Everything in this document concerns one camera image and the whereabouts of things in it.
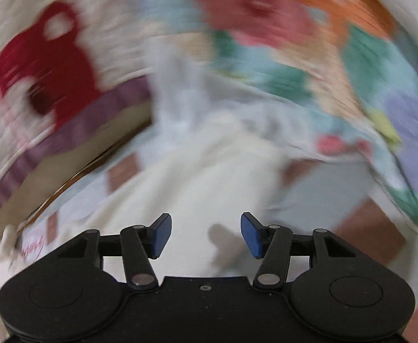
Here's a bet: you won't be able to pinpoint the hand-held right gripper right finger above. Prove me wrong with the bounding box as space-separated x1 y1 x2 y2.
240 212 356 290

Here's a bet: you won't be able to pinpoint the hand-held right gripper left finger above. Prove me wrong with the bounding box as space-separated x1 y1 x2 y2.
57 212 173 290

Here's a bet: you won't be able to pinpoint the white fleece garment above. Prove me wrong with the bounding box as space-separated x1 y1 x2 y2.
84 39 313 283

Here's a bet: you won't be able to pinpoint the checkered pastel rug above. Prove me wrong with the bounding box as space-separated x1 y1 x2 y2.
16 125 418 343

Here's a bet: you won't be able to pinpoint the colourful floral blanket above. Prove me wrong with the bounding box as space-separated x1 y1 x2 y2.
134 0 418 244

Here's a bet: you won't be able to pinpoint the white quilted bedspread red bears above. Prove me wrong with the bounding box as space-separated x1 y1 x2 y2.
0 0 210 229

